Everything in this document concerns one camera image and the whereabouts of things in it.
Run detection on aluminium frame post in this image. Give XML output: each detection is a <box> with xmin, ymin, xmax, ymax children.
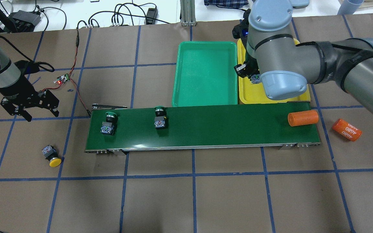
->
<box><xmin>180</xmin><ymin>0</ymin><xmax>197</xmax><ymax>27</ymax></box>

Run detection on yellow plastic tray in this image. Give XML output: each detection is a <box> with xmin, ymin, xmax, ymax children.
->
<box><xmin>237</xmin><ymin>38</ymin><xmax>311</xmax><ymax>105</ymax></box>

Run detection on blue plastic cup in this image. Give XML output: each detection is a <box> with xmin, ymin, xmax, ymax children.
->
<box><xmin>337</xmin><ymin>0</ymin><xmax>364</xmax><ymax>15</ymax></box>

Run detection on small controller circuit board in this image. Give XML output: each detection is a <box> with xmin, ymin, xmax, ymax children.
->
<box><xmin>54</xmin><ymin>73</ymin><xmax>70</xmax><ymax>86</ymax></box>

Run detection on red black power wire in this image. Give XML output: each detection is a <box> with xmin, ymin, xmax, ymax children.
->
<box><xmin>41</xmin><ymin>28</ymin><xmax>92</xmax><ymax>117</ymax></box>

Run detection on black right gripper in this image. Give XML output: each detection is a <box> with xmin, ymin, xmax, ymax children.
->
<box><xmin>232</xmin><ymin>9</ymin><xmax>261</xmax><ymax>78</ymax></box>

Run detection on yellow push button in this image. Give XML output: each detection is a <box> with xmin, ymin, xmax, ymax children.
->
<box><xmin>249</xmin><ymin>74</ymin><xmax>262</xmax><ymax>84</ymax></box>
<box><xmin>41</xmin><ymin>145</ymin><xmax>62</xmax><ymax>168</ymax></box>

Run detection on green plastic tray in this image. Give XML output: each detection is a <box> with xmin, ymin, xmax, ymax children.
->
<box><xmin>172</xmin><ymin>41</ymin><xmax>238</xmax><ymax>107</ymax></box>

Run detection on robot left arm silver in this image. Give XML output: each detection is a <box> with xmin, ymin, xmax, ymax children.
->
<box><xmin>0</xmin><ymin>35</ymin><xmax>59</xmax><ymax>121</ymax></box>

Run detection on green push button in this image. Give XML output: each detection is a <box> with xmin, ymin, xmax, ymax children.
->
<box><xmin>100</xmin><ymin>112</ymin><xmax>118</xmax><ymax>136</ymax></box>
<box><xmin>154</xmin><ymin>106</ymin><xmax>168</xmax><ymax>130</ymax></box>

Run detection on orange cylinder with 4680 print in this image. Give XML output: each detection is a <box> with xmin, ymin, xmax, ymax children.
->
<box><xmin>332</xmin><ymin>118</ymin><xmax>362</xmax><ymax>142</ymax></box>

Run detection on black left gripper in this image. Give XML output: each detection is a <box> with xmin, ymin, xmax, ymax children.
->
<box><xmin>0</xmin><ymin>78</ymin><xmax>60</xmax><ymax>122</ymax></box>

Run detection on green conveyor belt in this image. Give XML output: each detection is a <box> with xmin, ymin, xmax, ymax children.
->
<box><xmin>84</xmin><ymin>102</ymin><xmax>321</xmax><ymax>153</ymax></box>

